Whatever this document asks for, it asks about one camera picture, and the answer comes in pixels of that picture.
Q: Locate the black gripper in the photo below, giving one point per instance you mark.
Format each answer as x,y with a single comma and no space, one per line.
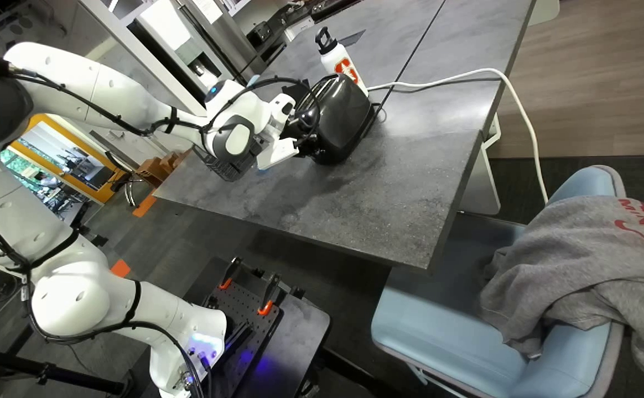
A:
275,147

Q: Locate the black bread toaster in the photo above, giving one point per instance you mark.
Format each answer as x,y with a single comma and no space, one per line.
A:
332,119

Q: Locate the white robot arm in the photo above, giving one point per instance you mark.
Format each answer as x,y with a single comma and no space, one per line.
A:
67,281

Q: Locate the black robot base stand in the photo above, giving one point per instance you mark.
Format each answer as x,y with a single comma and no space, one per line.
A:
272,339

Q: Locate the white water bottle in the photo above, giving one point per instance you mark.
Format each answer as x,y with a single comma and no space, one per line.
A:
336,61

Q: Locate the grey metal box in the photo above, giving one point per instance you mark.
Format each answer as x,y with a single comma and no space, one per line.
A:
228,169

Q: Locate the light blue chair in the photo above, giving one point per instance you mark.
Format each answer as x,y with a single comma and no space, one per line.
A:
430,320

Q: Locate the grey sweatshirt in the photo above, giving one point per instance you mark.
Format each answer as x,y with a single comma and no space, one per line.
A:
580,261

